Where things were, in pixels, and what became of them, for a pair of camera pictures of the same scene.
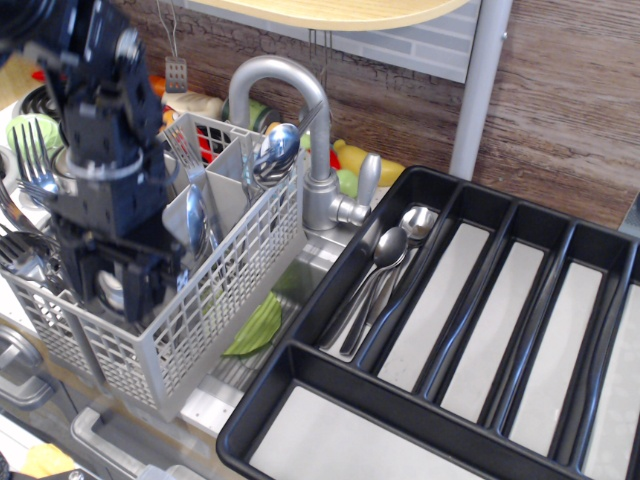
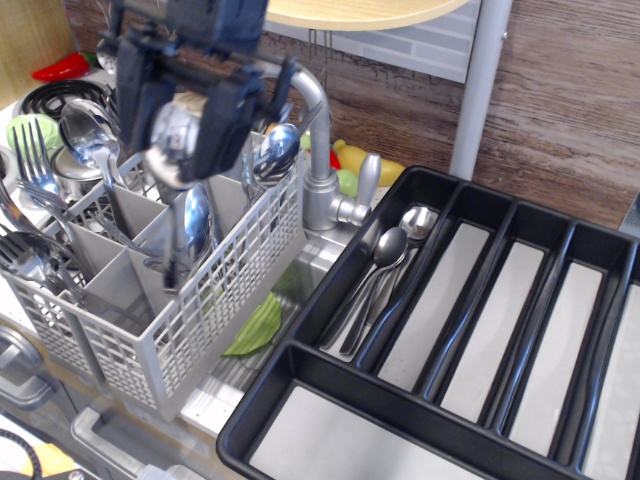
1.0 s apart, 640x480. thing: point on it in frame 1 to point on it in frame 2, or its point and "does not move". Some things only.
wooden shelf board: [360, 15] does not move
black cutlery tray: [463, 335] does not move
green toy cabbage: [50, 132] does not move
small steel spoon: [111, 290] to [173, 142]
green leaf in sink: [261, 329] does not move
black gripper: [86, 241] to [213, 40]
